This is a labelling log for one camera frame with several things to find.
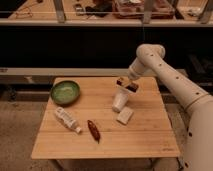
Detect white paper cup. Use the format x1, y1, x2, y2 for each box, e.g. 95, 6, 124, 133
112, 88, 129, 112

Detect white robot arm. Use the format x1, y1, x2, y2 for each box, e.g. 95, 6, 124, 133
128, 44, 213, 171

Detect white sponge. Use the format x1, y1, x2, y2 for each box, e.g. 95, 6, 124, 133
116, 107, 134, 125

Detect wooden table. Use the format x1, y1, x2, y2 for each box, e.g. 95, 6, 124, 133
31, 77, 180, 159

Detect tray of items on shelf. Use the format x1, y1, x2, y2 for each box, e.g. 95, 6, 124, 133
112, 0, 175, 19

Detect green bowl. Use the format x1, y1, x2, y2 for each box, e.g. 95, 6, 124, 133
50, 80, 80, 105

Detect black object on shelf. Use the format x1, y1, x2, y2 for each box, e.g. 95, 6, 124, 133
85, 2, 112, 17

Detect white plastic bottle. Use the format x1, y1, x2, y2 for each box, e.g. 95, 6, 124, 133
54, 107, 82, 134

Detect glasses on shelf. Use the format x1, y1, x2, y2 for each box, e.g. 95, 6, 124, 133
15, 7, 33, 19

